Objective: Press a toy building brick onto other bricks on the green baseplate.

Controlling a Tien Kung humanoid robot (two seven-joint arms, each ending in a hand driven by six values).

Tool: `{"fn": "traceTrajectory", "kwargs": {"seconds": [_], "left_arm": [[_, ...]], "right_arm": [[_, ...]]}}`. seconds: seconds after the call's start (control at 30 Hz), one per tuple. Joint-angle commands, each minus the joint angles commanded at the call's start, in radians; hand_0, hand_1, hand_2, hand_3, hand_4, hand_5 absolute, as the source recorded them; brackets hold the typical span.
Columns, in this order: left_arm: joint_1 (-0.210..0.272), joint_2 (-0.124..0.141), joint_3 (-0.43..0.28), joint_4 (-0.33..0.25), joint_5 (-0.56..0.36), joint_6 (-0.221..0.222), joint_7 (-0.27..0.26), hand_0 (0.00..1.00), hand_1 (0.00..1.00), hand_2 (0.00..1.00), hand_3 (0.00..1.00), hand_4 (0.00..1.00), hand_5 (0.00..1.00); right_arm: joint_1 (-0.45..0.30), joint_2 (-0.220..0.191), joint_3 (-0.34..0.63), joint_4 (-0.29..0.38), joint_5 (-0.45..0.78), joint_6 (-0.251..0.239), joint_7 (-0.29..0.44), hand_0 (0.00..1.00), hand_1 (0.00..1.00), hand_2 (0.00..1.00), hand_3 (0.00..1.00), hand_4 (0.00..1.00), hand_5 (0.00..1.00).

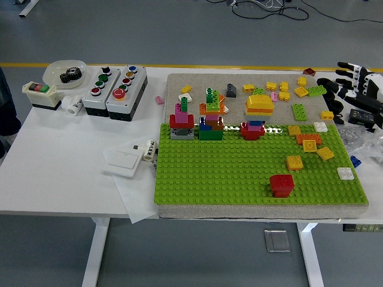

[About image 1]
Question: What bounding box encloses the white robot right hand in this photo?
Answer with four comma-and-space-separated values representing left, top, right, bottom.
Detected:
335, 61, 383, 113

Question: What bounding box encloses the green long brick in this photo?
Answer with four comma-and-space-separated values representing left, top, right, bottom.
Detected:
306, 86, 327, 98

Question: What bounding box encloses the orange long brick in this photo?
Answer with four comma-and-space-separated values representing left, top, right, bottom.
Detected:
296, 133, 323, 146

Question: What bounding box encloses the brick tower with yellow dome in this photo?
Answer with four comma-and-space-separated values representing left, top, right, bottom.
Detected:
240, 93, 275, 141

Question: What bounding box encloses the large red brick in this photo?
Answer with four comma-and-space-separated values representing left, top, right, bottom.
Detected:
269, 174, 294, 199

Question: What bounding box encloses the brick tower with green base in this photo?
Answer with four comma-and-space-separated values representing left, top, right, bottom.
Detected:
198, 88, 230, 141

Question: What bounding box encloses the green studded baseplate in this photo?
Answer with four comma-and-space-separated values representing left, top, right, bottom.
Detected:
154, 122, 369, 206

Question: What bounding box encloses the brick tower with grey base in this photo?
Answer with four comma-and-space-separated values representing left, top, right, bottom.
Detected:
169, 98, 195, 141

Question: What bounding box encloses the black display module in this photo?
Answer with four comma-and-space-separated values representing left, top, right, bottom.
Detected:
347, 109, 376, 126

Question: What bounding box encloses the clear plastic bag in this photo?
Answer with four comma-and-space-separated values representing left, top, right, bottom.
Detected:
338, 124, 383, 164

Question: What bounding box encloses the black table control panel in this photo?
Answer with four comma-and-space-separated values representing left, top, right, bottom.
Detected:
342, 223, 383, 233

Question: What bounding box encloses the grey-brown mat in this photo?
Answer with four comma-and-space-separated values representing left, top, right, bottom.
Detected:
157, 73, 369, 221

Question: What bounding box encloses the metal floor socket plate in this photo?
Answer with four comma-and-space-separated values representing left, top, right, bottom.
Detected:
264, 229, 291, 254

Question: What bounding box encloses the white table leg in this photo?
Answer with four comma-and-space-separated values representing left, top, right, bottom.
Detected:
297, 222, 324, 287
82, 216, 110, 287

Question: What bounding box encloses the white pipe fitting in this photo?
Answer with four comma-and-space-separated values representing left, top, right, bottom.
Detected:
61, 94, 84, 116
142, 139, 158, 162

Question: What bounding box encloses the grey emergency stop control box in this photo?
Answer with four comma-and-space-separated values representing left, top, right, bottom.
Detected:
106, 65, 148, 123

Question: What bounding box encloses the white paper sheet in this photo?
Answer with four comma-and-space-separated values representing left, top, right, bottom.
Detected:
102, 140, 161, 224

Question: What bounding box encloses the grey four-button control box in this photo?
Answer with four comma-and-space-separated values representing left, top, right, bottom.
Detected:
82, 66, 122, 118

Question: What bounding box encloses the black metal gear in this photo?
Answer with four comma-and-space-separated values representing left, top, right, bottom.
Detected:
59, 67, 84, 84

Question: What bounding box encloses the white plastic bowl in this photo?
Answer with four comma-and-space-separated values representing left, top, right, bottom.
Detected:
42, 59, 88, 90

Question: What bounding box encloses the white furniture foot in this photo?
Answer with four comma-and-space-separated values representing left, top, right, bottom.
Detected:
19, 0, 39, 18

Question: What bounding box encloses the long black floor cable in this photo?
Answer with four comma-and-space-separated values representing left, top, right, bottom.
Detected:
299, 0, 383, 23

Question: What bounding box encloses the looped black floor cable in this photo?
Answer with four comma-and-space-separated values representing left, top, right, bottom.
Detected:
232, 0, 309, 21

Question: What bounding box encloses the white wall switch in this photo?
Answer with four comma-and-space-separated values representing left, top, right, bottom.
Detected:
102, 145, 144, 179

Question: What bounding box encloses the cream switch box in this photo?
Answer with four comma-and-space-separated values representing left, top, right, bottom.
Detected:
22, 82, 62, 111

